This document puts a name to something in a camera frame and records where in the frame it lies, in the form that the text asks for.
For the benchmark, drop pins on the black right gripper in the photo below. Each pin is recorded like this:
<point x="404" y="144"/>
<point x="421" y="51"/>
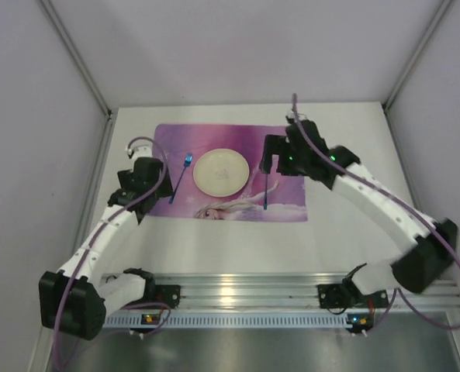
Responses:
<point x="272" y="146"/>

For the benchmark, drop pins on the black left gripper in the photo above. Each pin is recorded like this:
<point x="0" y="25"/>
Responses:
<point x="164" y="186"/>

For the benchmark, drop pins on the purple printed placemat cloth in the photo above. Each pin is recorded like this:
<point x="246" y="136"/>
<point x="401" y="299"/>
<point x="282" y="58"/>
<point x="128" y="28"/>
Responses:
<point x="286" y="195"/>

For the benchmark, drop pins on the blue metal spoon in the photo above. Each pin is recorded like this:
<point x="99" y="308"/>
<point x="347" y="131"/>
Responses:
<point x="265" y="202"/>

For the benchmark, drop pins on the cream round plate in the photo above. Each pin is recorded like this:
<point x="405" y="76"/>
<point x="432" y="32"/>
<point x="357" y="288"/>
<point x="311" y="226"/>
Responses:
<point x="221" y="173"/>

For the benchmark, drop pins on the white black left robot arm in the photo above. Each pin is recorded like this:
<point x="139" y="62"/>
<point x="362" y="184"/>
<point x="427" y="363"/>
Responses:
<point x="73" y="300"/>

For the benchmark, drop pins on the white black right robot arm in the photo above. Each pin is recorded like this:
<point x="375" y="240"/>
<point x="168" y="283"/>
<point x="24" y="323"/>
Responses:
<point x="423" y="243"/>

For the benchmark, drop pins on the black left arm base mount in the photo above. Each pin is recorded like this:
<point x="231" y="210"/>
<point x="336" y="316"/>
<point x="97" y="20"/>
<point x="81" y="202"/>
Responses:
<point x="163" y="296"/>

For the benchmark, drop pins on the aluminium rail front frame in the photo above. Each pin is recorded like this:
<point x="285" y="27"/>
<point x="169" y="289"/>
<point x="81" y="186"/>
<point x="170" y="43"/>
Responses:
<point x="243" y="292"/>

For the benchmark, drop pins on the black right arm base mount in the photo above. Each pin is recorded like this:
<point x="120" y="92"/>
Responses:
<point x="338" y="298"/>

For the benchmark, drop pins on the aluminium corner frame post left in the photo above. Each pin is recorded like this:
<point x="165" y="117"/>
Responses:
<point x="72" y="51"/>

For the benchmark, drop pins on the aluminium corner frame post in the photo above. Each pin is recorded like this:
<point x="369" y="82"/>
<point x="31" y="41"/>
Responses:
<point x="72" y="51"/>
<point x="444" y="7"/>

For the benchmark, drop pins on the grey slotted cable duct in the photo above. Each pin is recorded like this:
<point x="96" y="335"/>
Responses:
<point x="229" y="320"/>

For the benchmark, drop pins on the aluminium corner frame post right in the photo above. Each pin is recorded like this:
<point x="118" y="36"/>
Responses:
<point x="444" y="7"/>

